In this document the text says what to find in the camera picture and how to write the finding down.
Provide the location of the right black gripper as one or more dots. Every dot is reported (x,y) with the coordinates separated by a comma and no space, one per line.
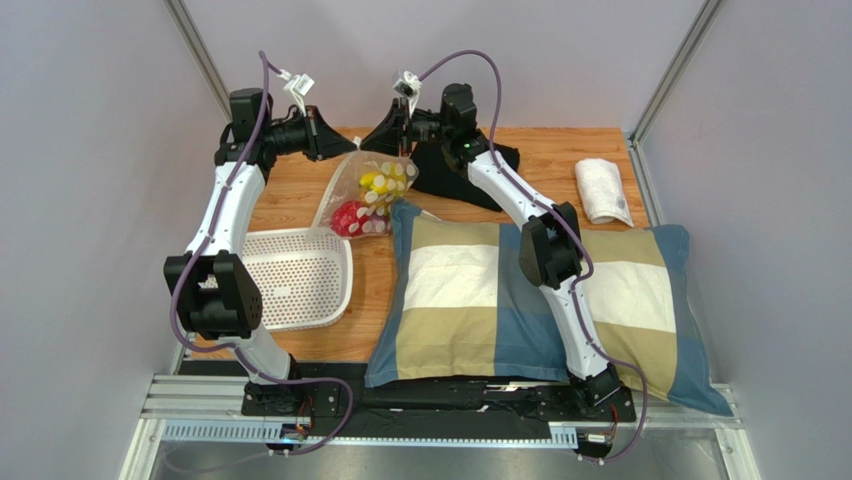
(405,126)

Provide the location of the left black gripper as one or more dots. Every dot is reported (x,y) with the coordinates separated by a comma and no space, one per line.
(322,141)

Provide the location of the clear zip top bag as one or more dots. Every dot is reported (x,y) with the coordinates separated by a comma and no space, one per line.
(358,199)

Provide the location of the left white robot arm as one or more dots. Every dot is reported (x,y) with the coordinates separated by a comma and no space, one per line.
(212,292)

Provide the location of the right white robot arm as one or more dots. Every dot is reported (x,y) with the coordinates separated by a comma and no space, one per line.
(551,255)

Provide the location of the red fake fruit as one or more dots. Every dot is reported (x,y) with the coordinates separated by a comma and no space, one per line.
(354,219)

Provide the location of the black folded cloth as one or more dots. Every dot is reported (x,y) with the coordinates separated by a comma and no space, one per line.
(438,179)

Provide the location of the white perforated plastic basket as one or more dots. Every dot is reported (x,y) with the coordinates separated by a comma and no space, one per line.
(306,279)

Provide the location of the plaid checkered pillow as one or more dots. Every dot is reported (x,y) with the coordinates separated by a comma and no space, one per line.
(461,306)

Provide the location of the white rolled towel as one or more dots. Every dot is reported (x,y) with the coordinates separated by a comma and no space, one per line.
(601,191)

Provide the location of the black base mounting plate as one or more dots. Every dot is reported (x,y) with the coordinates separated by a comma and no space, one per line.
(455,408)

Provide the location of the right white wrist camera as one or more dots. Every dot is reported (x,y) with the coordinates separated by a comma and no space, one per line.
(408,85)

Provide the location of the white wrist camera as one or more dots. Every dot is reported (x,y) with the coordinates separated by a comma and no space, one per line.
(298,86)
(408,85)

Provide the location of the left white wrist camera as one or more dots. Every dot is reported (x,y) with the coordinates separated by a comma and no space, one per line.
(298,86)

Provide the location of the aluminium frame rail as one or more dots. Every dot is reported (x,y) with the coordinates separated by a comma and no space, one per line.
(206,421)

